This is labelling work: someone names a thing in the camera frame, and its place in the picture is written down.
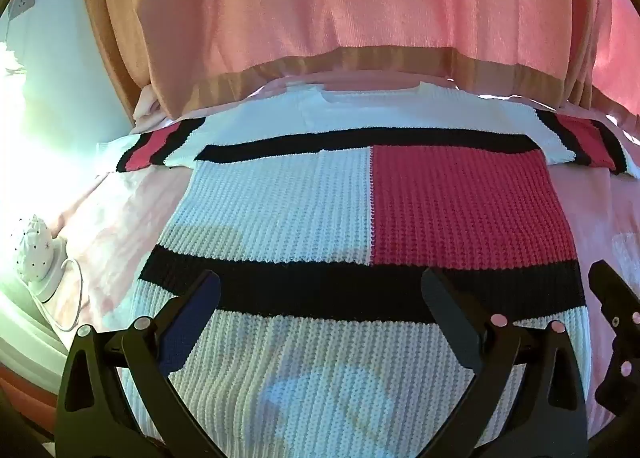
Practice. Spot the white dotted night lamp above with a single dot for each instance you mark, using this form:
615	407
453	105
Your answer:
35	253

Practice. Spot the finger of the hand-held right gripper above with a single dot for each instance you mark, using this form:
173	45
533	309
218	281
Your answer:
612	293

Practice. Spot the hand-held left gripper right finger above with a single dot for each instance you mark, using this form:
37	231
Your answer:
445	308

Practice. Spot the pale pink cloth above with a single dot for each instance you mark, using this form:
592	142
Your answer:
147	105

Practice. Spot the pink printed blanket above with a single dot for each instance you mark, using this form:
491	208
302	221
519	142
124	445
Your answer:
110	228

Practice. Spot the white red black knit sweater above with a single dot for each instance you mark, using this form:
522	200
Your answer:
280	203

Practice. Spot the wall socket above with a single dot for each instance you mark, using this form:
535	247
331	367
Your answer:
22	0

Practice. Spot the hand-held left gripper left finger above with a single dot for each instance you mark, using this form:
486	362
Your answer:
200	303

